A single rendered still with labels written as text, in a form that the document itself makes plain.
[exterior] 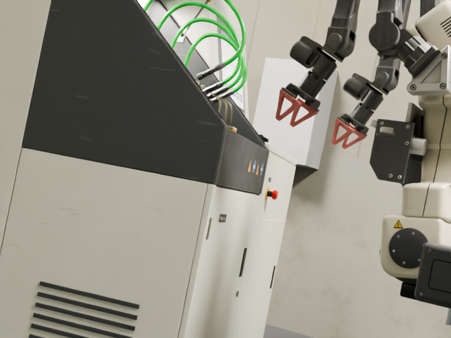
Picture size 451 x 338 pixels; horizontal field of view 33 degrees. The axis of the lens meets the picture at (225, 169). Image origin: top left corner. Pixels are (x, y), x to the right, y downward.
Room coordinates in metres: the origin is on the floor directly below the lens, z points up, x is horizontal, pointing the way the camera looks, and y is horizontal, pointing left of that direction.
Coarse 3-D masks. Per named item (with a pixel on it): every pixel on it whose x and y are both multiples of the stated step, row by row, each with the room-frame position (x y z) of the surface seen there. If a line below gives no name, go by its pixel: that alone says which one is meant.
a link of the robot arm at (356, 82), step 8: (384, 72) 2.29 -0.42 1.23; (352, 80) 2.36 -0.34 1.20; (360, 80) 2.36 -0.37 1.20; (368, 80) 2.33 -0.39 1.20; (376, 80) 2.30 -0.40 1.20; (384, 80) 2.29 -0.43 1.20; (344, 88) 2.38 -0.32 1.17; (352, 88) 2.35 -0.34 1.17; (360, 88) 2.34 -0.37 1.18; (376, 88) 2.34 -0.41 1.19; (352, 96) 2.37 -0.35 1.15
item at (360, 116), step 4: (360, 104) 2.34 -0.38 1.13; (356, 108) 2.35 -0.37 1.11; (360, 108) 2.34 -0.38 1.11; (364, 108) 2.34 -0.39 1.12; (368, 108) 2.33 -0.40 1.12; (352, 112) 2.36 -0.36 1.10; (356, 112) 2.34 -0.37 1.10; (360, 112) 2.33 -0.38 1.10; (364, 112) 2.33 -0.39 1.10; (368, 112) 2.33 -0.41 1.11; (372, 112) 2.35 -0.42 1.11; (344, 116) 2.34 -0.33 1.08; (348, 116) 2.33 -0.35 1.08; (352, 116) 2.35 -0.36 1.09; (356, 116) 2.34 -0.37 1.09; (360, 116) 2.34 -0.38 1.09; (364, 116) 2.34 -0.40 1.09; (368, 116) 2.34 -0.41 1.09; (352, 120) 2.32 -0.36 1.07; (356, 120) 2.34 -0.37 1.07; (360, 120) 2.34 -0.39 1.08; (364, 120) 2.34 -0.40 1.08; (352, 124) 2.36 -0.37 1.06; (356, 124) 2.31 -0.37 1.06; (360, 124) 2.32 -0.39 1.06; (364, 124) 2.35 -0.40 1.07; (368, 128) 2.39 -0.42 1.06
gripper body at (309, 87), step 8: (312, 72) 1.96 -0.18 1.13; (304, 80) 1.97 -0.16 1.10; (312, 80) 1.96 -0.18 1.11; (320, 80) 1.96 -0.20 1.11; (296, 88) 1.95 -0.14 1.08; (304, 88) 1.96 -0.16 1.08; (312, 88) 1.96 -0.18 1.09; (320, 88) 1.97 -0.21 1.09; (304, 96) 1.94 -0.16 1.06; (312, 96) 1.97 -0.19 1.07
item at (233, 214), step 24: (216, 192) 2.05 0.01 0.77; (240, 192) 2.35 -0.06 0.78; (216, 216) 2.10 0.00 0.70; (240, 216) 2.41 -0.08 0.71; (216, 240) 2.15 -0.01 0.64; (240, 240) 2.48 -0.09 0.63; (216, 264) 2.21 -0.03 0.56; (240, 264) 2.56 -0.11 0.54; (216, 288) 2.27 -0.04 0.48; (240, 288) 2.64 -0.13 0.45; (192, 312) 2.04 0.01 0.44; (216, 312) 2.33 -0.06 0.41; (192, 336) 2.09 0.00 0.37; (216, 336) 2.40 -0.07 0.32
